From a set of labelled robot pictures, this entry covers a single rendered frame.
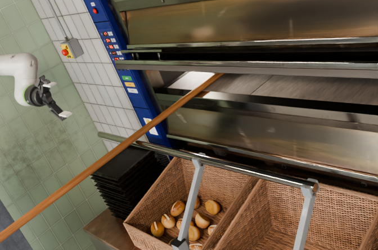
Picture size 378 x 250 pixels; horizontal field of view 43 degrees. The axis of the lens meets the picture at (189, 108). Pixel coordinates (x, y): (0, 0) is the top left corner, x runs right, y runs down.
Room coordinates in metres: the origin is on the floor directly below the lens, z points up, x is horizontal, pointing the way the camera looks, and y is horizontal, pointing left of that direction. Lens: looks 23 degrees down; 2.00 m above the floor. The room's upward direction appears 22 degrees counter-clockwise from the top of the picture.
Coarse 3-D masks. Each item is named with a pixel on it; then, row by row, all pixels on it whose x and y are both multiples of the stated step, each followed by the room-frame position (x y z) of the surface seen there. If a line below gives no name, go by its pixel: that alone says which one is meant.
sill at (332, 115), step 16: (160, 96) 2.27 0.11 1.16; (176, 96) 2.16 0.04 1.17; (208, 96) 1.98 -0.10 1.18; (224, 96) 1.91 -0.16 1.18; (240, 96) 1.85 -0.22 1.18; (256, 96) 1.78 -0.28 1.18; (272, 112) 1.67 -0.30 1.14; (288, 112) 1.60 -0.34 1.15; (304, 112) 1.54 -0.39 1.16; (320, 112) 1.48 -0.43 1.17; (336, 112) 1.42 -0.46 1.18; (352, 112) 1.38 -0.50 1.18; (368, 112) 1.34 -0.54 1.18
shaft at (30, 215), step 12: (204, 84) 2.08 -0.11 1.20; (192, 96) 2.03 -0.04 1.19; (168, 108) 1.96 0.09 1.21; (156, 120) 1.90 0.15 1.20; (144, 132) 1.86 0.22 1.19; (120, 144) 1.80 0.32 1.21; (108, 156) 1.75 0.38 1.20; (96, 168) 1.71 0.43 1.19; (72, 180) 1.66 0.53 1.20; (60, 192) 1.62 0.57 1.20; (48, 204) 1.58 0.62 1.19; (24, 216) 1.54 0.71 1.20; (12, 228) 1.50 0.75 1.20; (0, 240) 1.47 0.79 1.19
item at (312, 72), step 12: (300, 60) 1.42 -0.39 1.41; (312, 60) 1.39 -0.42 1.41; (324, 60) 1.35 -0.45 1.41; (336, 60) 1.31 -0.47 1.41; (348, 60) 1.28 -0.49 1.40; (360, 60) 1.25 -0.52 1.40; (372, 60) 1.22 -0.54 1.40; (216, 72) 1.63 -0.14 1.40; (228, 72) 1.58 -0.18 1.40; (240, 72) 1.53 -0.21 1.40; (252, 72) 1.49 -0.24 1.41; (264, 72) 1.44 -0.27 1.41; (276, 72) 1.40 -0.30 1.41; (288, 72) 1.36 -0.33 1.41; (300, 72) 1.32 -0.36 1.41; (312, 72) 1.29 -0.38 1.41; (324, 72) 1.25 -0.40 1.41; (336, 72) 1.22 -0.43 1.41; (348, 72) 1.19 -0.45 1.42; (360, 72) 1.16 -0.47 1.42; (372, 72) 1.13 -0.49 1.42
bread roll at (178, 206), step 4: (180, 200) 2.13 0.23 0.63; (176, 204) 2.09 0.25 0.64; (180, 204) 2.09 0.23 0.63; (184, 204) 2.11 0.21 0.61; (172, 208) 2.08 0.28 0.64; (176, 208) 2.07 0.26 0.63; (180, 208) 2.08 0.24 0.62; (172, 212) 2.07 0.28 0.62; (176, 212) 2.06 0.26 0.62; (180, 212) 2.07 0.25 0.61
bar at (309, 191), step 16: (144, 144) 1.79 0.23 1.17; (192, 160) 1.51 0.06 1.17; (208, 160) 1.46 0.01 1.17; (224, 160) 1.41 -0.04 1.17; (256, 176) 1.27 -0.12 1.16; (272, 176) 1.22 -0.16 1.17; (288, 176) 1.18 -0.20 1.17; (192, 192) 1.46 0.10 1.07; (304, 192) 1.11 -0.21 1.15; (192, 208) 1.44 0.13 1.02; (304, 208) 1.10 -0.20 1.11; (304, 224) 1.07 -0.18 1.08; (176, 240) 1.40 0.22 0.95; (304, 240) 1.06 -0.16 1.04
